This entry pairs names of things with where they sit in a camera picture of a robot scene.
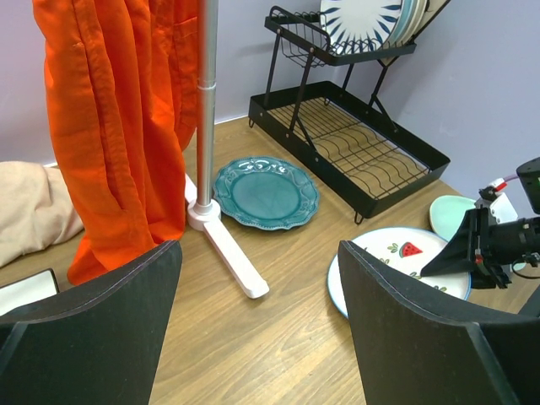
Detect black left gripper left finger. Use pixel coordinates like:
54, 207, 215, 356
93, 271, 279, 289
1, 240, 182, 404

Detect cream round plate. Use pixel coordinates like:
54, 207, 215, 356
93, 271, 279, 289
399, 0, 429, 44

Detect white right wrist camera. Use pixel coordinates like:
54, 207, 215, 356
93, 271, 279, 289
475, 177, 518, 224

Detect floral round plate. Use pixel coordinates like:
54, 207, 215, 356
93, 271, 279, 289
429, 195, 528, 272

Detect blue striped round plate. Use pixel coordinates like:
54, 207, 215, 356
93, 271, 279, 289
320, 0, 403, 56

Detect white clothes rack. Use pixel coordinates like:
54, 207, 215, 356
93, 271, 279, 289
185, 1, 269, 300

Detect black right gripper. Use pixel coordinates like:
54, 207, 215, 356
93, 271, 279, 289
420, 208, 539, 289

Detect orange shorts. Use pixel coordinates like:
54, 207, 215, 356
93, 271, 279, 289
33, 0, 199, 285

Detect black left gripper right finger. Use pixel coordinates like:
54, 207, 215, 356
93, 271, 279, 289
338, 241, 539, 404

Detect beige cloth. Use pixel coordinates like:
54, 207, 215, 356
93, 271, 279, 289
1, 161, 84, 266

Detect black wire dish rack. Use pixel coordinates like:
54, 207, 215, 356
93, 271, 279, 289
248, 6, 450, 223

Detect watermelon pattern round plate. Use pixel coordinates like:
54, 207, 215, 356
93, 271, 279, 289
353, 227, 472, 300

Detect light blue round plate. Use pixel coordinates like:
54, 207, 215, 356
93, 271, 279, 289
388, 0, 418, 45

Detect teal scalloped ceramic plate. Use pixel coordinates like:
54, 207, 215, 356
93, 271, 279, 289
213, 155, 320, 231

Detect flower pattern square plate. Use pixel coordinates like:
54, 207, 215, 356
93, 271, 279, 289
423, 0, 449, 24

